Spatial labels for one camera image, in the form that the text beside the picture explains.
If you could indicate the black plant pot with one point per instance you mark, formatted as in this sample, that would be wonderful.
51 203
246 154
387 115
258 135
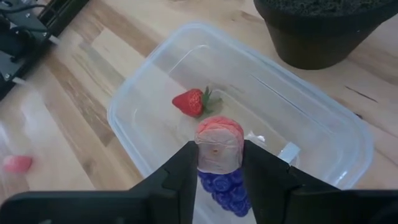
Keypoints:
311 40

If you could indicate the clear plastic tupperware container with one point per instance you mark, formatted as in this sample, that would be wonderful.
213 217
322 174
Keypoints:
149 130

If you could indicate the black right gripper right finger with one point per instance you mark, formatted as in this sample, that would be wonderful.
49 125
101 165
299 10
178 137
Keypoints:
280 202

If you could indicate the purple toy grapes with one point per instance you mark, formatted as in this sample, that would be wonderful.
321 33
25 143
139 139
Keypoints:
224 189

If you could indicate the pink round toy fruit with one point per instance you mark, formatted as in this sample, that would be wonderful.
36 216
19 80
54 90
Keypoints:
17 164
219 146

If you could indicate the red strawberry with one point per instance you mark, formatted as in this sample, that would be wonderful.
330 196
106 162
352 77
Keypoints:
189 102

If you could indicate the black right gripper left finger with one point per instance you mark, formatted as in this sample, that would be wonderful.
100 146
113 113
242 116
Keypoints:
168 202

